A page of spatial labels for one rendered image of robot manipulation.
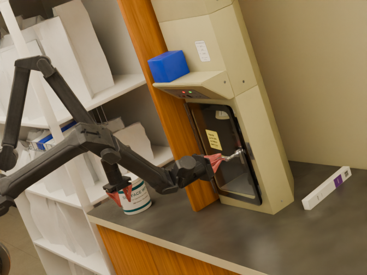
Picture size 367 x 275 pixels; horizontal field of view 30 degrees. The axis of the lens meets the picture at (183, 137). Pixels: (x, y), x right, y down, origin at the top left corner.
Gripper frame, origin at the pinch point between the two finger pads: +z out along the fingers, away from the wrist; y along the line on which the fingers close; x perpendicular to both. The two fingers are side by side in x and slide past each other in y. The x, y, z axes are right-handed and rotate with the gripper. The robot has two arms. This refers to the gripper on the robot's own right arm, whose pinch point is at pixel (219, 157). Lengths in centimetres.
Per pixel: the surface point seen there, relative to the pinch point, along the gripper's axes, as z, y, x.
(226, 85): 4.9, 26.2, -11.5
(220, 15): 12, 49, -12
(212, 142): 4.9, 3.0, 8.7
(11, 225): 26, -119, 418
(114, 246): -20, -43, 78
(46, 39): 4, 53, 119
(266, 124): 16.1, 6.2, -11.5
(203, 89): -2.4, 27.8, -8.5
